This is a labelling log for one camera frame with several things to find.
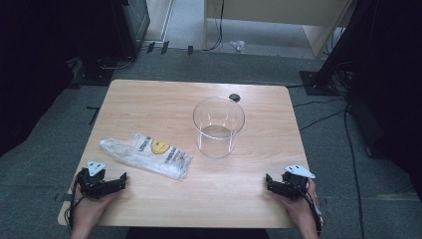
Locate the light wooden desk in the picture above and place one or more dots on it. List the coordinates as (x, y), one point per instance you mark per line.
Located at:
(282, 11)

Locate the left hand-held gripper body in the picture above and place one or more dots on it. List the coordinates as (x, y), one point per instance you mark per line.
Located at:
(91, 184)

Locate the black cabinet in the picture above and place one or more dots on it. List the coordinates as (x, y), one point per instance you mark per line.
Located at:
(129, 26)

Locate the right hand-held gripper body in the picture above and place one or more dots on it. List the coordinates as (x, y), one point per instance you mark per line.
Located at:
(295, 186)

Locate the clear plastic bucket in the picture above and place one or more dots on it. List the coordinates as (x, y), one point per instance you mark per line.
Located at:
(215, 147)

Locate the person's left hand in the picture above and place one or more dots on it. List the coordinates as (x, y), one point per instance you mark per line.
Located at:
(88, 212)

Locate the crumpled clear plastic scrap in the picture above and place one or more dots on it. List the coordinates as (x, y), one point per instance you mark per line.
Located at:
(238, 45)

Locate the person's right hand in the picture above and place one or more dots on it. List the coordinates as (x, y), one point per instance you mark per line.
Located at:
(303, 212)

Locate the long black floor tape strip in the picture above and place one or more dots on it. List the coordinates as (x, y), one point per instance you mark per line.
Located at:
(94, 115)

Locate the black curtain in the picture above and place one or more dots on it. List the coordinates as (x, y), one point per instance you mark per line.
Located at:
(391, 83)

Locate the clear plastic bag yellow print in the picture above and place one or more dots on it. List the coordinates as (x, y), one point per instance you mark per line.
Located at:
(139, 156)

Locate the black metal stand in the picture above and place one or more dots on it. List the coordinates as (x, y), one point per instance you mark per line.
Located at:
(320, 83)

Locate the person's dark clothing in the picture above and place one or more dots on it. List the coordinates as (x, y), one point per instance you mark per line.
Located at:
(199, 233)

